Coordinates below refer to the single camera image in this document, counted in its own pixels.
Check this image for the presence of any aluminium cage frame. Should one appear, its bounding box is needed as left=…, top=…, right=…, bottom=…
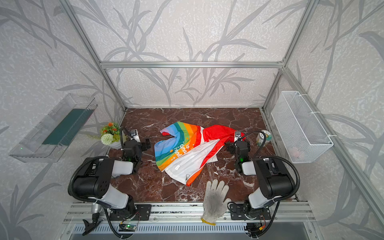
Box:
left=59, top=1, right=384, bottom=224

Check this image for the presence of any white knit work glove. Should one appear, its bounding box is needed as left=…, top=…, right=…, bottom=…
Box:
left=201, top=179, right=232, bottom=226

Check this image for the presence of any clear acrylic wall shelf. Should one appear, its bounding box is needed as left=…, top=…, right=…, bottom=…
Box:
left=9, top=94, right=98, bottom=163

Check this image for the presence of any pink object in basket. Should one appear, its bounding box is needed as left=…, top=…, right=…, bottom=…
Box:
left=289, top=147, right=303, bottom=160

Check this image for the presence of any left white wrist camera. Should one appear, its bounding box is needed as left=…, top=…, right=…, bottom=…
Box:
left=129, top=130, right=141, bottom=143

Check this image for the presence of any green circuit board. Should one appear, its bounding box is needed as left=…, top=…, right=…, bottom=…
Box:
left=119, top=223, right=138, bottom=232

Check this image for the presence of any potted artificial flower plant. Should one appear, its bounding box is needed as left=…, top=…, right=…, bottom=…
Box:
left=88, top=122, right=127, bottom=150

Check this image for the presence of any white wire mesh basket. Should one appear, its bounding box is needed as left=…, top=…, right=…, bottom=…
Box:
left=272, top=91, right=334, bottom=164

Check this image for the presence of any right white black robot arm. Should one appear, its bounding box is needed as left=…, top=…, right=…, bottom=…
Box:
left=226, top=141, right=301, bottom=221

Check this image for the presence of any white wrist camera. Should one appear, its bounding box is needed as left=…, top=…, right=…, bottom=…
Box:
left=129, top=130, right=141, bottom=143
left=234, top=131, right=242, bottom=142

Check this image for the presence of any small green labelled jar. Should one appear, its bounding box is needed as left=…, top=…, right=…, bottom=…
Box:
left=256, top=130, right=272, bottom=147

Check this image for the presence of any rainbow striped child jacket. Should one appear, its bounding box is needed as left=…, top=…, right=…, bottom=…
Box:
left=155, top=122, right=236, bottom=186

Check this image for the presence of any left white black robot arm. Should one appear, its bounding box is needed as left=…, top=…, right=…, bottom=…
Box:
left=68, top=139, right=151, bottom=225

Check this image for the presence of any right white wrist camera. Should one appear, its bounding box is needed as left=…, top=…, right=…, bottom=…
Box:
left=234, top=131, right=242, bottom=142

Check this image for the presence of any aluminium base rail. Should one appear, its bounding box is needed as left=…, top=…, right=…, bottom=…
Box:
left=63, top=202, right=316, bottom=224

